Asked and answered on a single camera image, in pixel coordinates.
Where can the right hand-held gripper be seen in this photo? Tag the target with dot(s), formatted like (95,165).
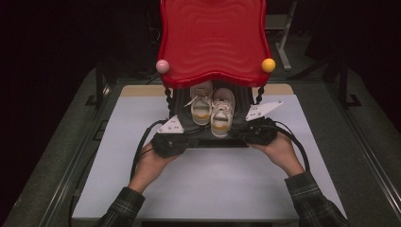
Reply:
(258,130)

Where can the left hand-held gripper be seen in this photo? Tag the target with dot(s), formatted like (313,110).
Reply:
(168,142)

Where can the white child's sneaker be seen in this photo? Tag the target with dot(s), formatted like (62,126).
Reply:
(201,107)
(222,116)

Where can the red-topped shoe rack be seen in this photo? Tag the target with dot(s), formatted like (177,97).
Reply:
(214,41)

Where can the person's right hand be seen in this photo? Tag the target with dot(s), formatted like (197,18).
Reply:
(283,156)

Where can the person's left hand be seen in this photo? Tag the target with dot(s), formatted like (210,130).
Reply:
(148,171)

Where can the black metal stand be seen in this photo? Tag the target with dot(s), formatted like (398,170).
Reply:
(346,85)
(99,85)

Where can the grey metal stand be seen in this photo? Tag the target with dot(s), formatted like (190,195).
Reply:
(285,41)

